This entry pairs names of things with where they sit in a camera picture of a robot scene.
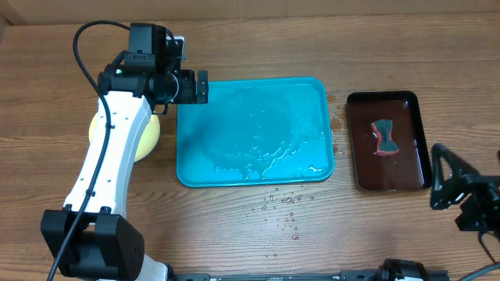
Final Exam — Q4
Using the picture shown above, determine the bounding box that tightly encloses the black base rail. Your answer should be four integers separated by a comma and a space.
171, 269, 450, 281

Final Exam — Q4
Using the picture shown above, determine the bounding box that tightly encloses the black water tray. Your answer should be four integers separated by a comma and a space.
346, 91, 432, 191

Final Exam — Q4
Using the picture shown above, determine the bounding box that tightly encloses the yellow-green plate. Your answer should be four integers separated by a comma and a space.
85, 113, 160, 166

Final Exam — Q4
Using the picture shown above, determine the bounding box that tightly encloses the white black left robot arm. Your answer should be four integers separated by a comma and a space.
41, 23, 209, 280

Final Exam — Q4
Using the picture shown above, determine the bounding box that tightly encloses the red black sponge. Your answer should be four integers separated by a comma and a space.
371, 119, 399, 156

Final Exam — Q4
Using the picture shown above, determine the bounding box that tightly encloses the teal plastic tray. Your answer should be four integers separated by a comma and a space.
176, 76, 335, 188

